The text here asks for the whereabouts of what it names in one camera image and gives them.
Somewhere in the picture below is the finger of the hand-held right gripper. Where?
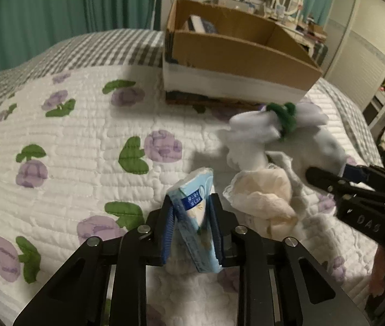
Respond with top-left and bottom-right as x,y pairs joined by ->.
343,164 -> 385,195
305,166 -> 367,200

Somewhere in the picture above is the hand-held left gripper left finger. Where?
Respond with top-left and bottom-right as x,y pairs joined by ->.
12,199 -> 175,326

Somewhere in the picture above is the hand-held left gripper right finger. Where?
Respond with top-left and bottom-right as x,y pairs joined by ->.
209,193 -> 374,326

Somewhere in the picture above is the light blue tissue pack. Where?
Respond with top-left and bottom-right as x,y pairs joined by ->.
165,167 -> 223,274

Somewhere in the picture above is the cream lace-trimmed soft bundle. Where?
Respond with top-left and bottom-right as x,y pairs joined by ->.
222,162 -> 319,239

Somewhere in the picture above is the white plush toy green bow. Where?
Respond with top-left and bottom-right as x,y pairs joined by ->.
225,102 -> 349,186

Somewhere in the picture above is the large cardboard box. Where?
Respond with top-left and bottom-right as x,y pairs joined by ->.
162,0 -> 323,107

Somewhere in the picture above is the white floral quilt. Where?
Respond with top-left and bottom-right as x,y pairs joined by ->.
0,64 -> 383,326

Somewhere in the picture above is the dark checked suitcase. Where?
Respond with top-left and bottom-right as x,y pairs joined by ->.
310,42 -> 329,66

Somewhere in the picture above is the white sliding-door wardrobe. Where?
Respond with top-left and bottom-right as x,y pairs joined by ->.
321,0 -> 385,116

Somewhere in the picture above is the white dressing table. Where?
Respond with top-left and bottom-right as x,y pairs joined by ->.
262,5 -> 329,46

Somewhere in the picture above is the wide green curtain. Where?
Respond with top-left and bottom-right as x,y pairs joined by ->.
0,0 -> 86,89

